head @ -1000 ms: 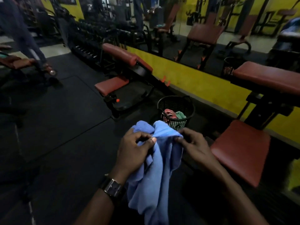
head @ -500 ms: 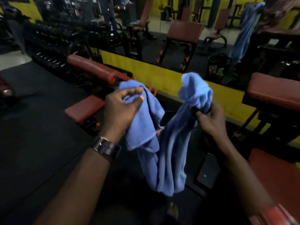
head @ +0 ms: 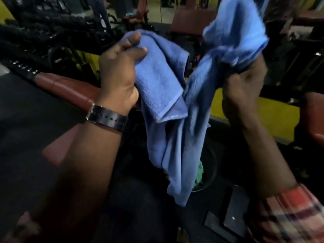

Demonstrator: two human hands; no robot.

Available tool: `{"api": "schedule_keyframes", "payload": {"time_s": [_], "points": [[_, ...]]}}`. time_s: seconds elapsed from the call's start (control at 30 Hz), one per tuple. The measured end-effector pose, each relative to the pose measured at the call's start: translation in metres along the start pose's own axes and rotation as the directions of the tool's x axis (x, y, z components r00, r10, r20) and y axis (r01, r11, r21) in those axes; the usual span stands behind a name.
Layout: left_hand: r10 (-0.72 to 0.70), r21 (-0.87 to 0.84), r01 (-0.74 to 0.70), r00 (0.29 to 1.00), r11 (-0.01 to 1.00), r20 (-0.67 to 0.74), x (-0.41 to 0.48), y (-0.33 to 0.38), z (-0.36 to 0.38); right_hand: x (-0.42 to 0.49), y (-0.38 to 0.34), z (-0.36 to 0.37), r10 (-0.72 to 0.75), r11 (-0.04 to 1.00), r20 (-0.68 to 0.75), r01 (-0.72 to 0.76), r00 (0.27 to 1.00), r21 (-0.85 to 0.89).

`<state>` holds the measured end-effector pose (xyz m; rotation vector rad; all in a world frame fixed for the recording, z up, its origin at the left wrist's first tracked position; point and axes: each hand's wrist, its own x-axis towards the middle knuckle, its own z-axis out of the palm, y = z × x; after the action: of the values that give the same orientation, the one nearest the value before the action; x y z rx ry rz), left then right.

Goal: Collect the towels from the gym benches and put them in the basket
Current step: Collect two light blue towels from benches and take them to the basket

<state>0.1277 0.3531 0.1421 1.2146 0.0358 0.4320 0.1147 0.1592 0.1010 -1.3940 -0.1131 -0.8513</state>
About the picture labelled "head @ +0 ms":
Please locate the person's right forearm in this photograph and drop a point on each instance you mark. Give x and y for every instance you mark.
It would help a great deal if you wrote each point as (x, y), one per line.
(263, 156)

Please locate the person's left thumb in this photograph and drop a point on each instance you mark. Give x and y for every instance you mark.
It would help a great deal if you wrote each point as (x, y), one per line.
(126, 41)

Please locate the red padded seat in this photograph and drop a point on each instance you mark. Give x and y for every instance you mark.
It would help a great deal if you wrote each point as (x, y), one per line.
(313, 116)

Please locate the person's right hand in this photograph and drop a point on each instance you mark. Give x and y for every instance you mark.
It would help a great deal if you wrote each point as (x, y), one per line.
(240, 96)

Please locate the blue towel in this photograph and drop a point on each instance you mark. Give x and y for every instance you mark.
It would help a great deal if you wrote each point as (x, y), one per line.
(182, 98)

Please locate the green cloth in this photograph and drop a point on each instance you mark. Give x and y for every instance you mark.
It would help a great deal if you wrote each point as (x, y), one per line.
(200, 177)

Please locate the plaid shirt sleeve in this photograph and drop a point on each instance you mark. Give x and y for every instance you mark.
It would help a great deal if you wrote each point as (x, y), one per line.
(288, 215)

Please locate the dark wristwatch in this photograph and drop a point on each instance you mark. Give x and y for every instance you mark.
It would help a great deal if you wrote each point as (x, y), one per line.
(106, 117)

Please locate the red padded gym bench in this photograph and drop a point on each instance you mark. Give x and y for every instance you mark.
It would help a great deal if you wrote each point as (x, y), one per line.
(63, 89)

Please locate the black metal base plate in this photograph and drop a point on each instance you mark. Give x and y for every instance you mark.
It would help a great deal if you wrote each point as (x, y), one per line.
(227, 212)

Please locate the black weight machine frame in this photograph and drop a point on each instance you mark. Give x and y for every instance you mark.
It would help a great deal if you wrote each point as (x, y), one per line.
(48, 25)

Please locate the red upholstered gym seat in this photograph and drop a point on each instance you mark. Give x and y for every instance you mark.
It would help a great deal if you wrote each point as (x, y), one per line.
(193, 18)

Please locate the person's left hand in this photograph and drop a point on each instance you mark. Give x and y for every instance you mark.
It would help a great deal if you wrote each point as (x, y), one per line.
(117, 73)

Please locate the black bucket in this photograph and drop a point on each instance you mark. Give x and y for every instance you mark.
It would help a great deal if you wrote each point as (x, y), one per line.
(207, 169)

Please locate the person's right fingers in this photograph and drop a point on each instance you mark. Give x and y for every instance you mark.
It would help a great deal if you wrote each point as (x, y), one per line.
(234, 80)

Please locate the person's left forearm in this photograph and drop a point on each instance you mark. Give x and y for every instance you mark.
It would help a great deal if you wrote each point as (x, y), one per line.
(76, 174)

